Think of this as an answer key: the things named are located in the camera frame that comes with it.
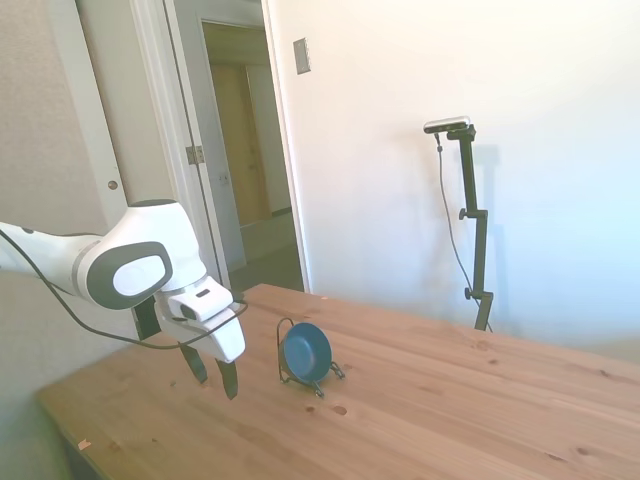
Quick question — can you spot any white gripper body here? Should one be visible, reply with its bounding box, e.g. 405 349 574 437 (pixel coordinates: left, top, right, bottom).
157 307 248 365

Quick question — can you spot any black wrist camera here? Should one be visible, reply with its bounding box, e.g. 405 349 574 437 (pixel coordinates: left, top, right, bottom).
133 298 163 342

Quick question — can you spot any black articulated camera stand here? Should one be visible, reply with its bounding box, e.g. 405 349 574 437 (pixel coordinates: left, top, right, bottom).
445 125 496 332

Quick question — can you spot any white door frame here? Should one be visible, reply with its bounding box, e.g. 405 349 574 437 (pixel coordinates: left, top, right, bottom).
162 0 312 294

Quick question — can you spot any grey wall switch plate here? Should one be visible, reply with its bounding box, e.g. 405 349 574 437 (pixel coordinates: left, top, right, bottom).
292 37 312 76

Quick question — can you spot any silver stereo camera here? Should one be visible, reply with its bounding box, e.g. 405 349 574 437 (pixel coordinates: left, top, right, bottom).
423 115 472 135

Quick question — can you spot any black wire plate stand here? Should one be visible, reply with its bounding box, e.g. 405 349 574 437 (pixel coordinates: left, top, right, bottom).
276 317 348 400

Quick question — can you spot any brown wooden hallway door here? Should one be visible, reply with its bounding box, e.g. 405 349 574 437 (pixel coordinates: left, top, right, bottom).
209 62 272 229

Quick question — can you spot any white open door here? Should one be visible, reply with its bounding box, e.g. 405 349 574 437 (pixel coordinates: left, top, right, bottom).
47 0 221 289

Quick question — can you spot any blue bowl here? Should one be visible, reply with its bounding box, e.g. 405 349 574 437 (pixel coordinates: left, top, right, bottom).
281 322 334 387

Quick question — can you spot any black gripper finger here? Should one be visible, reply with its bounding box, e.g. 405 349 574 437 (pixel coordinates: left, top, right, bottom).
179 344 211 388
215 358 241 402

